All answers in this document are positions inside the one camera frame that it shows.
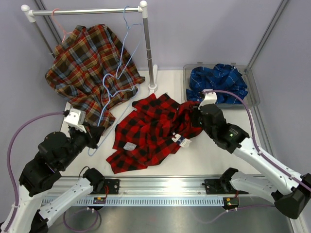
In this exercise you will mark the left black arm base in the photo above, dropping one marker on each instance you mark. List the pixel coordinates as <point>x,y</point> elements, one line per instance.
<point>106,186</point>

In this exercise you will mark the silver white clothes rack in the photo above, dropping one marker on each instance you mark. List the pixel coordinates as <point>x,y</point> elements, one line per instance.
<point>142,9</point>

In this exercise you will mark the blue plaid shirt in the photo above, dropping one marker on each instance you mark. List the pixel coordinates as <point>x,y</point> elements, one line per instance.
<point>220,77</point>

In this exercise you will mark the brown plaid shirt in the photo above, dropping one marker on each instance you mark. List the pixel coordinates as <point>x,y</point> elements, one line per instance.
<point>83,73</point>

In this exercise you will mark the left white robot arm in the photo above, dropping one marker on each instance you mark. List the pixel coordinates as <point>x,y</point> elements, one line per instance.
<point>55,154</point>

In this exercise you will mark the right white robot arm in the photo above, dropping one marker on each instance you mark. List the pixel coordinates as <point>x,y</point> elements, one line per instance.
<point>288,190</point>

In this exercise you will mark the clear grey plastic bin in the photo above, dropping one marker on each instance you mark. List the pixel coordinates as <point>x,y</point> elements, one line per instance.
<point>252,98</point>

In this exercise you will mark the white slotted cable duct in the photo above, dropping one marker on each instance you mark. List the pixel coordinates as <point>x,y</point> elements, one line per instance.
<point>150,201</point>

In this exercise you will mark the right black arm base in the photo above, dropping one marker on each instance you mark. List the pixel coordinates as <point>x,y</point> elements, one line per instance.
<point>216,186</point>

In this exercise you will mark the red black checked shirt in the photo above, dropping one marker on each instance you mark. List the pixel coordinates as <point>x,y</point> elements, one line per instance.
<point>145,137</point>

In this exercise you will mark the pink wire hanger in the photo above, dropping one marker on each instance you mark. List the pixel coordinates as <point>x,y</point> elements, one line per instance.
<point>65,33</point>

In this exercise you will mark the aluminium mounting rail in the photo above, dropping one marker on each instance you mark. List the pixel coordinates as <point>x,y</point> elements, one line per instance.
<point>177,186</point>

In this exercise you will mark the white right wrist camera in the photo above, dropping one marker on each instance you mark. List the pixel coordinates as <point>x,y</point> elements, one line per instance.
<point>210,97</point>

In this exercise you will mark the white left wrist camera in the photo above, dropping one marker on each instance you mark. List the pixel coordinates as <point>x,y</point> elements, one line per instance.
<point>75,118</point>

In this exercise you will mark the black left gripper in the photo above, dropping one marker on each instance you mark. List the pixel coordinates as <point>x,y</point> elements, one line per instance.
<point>95,132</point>

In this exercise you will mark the light blue hanger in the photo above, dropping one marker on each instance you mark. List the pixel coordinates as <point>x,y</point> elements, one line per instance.
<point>125,56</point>

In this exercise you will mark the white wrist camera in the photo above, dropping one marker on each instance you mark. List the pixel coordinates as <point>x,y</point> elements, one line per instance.
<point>75,118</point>
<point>210,97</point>

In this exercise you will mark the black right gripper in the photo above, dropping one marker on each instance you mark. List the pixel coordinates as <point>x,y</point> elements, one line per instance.
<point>194,115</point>

